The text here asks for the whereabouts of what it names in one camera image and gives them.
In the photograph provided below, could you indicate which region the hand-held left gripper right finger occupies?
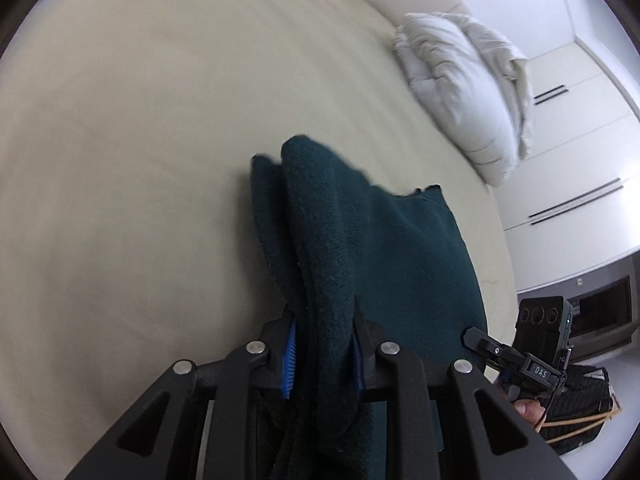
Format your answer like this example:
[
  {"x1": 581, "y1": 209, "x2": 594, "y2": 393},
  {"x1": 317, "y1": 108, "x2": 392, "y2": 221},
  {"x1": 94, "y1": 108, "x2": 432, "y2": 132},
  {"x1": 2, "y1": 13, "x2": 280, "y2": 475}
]
[{"x1": 352, "y1": 300, "x2": 571, "y2": 480}]

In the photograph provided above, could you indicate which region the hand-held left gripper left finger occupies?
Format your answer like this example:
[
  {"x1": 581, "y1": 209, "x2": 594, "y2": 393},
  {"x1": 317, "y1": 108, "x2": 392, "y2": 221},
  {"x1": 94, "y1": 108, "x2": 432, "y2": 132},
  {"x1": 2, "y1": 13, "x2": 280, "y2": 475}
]
[{"x1": 64, "y1": 305, "x2": 301, "y2": 480}]

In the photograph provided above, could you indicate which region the dark green knit sweater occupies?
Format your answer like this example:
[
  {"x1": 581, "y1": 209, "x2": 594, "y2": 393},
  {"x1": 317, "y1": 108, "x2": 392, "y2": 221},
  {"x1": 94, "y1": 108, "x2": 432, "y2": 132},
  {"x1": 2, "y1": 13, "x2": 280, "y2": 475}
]
[{"x1": 250, "y1": 135, "x2": 488, "y2": 480}]

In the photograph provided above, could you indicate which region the white wardrobe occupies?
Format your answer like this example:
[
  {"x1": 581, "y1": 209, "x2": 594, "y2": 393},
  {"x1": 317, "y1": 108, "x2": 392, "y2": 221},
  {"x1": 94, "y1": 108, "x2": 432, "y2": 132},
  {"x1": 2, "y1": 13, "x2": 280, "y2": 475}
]
[{"x1": 492, "y1": 42, "x2": 640, "y2": 293}]

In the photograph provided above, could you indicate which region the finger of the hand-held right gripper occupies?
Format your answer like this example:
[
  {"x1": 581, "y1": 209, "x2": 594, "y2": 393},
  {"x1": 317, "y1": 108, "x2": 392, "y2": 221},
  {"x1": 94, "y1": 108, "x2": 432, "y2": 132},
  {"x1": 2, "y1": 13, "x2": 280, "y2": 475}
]
[{"x1": 462, "y1": 327, "x2": 527, "y2": 376}]

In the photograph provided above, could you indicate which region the person's right hand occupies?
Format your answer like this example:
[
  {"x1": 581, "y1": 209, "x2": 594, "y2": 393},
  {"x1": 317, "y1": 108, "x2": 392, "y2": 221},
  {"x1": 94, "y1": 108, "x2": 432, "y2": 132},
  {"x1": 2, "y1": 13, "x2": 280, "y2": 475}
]
[{"x1": 512, "y1": 394, "x2": 549, "y2": 433}]

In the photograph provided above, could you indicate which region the black ribbed bag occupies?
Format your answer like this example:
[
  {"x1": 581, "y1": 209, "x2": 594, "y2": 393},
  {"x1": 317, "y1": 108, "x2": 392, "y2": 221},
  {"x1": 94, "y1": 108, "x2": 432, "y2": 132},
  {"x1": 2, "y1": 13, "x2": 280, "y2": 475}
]
[{"x1": 542, "y1": 366, "x2": 621, "y2": 456}]

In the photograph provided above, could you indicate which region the white folded duvet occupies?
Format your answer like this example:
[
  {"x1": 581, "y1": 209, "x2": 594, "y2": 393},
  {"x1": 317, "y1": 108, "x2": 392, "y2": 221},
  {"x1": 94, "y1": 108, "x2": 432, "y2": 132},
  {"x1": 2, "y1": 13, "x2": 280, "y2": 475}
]
[{"x1": 394, "y1": 11, "x2": 533, "y2": 188}]

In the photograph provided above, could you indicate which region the beige bed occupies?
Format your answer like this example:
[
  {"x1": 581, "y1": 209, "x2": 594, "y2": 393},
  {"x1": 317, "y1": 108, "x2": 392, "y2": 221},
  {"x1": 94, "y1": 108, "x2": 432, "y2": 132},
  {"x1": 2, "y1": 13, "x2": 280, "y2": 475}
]
[{"x1": 0, "y1": 0, "x2": 518, "y2": 480}]

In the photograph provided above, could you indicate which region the grey low cabinet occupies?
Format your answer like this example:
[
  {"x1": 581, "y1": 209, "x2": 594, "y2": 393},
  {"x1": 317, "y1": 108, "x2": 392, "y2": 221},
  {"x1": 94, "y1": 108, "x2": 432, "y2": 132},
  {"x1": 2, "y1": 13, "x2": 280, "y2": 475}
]
[{"x1": 515, "y1": 245, "x2": 640, "y2": 361}]

